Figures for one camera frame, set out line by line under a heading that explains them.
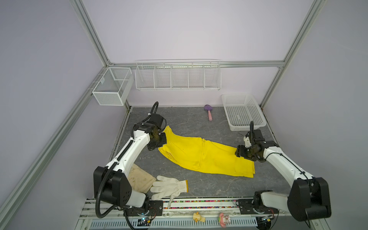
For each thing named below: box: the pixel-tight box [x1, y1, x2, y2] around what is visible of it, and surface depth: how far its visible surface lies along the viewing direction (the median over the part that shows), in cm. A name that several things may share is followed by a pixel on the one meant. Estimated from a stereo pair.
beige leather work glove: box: [127, 163, 157, 194], surface depth 85 cm
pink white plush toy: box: [219, 212, 231, 229], surface depth 69 cm
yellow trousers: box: [158, 126, 255, 178], surface depth 93 cm
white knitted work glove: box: [149, 175, 189, 208], surface depth 82 cm
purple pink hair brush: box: [203, 104, 213, 122], surface depth 121 cm
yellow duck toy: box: [192, 211, 206, 223], surface depth 70 cm
